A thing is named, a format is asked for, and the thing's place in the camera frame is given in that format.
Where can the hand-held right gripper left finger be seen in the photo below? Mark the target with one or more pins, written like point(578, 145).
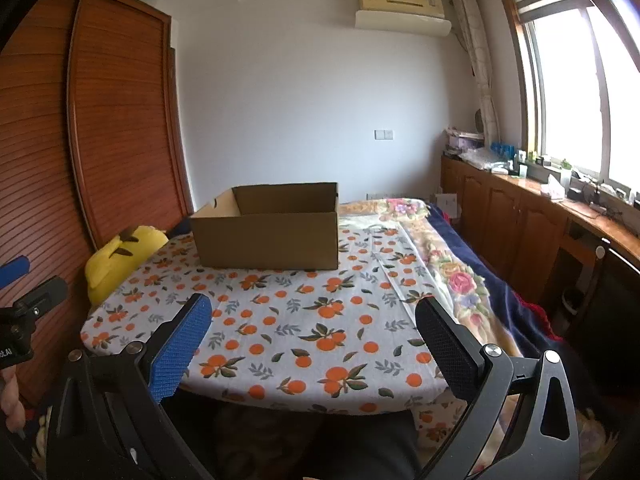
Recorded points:
point(175, 350)

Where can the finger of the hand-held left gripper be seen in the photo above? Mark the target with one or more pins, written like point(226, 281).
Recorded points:
point(42, 296)
point(12, 270)

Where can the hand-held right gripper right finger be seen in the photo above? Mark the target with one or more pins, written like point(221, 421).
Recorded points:
point(450, 355)

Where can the cardboard box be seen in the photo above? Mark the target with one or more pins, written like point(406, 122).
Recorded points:
point(265, 240)

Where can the person's left hand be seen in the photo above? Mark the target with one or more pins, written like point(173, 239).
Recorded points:
point(10, 400)

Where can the navy blanket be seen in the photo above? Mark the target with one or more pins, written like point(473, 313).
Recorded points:
point(520, 310)

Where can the yellow plush toy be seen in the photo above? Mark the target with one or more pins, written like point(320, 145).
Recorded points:
point(120, 260)

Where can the floral blanket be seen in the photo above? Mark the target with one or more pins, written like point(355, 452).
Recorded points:
point(450, 265)

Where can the orange print tablecloth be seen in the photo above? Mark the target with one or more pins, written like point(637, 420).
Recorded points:
point(280, 320)

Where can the low wooden cabinet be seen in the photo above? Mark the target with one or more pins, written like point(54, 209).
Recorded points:
point(505, 225)

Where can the wooden slatted wardrobe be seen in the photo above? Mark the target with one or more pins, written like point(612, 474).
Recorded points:
point(90, 150)

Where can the white paper bag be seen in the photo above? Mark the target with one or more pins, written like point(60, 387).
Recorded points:
point(446, 205)

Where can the person's dark trouser leg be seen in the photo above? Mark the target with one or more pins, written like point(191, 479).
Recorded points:
point(320, 445)

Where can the black chair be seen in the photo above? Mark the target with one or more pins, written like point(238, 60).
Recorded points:
point(620, 285)

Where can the clear plastic bags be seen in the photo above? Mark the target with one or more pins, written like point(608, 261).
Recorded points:
point(487, 160)

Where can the row of blue bottles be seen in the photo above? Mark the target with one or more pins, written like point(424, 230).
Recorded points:
point(502, 149)

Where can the pale curtain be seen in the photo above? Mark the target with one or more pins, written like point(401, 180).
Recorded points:
point(477, 55)

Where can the window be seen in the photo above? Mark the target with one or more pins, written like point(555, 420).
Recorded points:
point(575, 75)

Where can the white wall switch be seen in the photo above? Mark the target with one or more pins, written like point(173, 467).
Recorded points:
point(384, 134)

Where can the wall air conditioner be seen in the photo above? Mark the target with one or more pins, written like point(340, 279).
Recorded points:
point(400, 10)

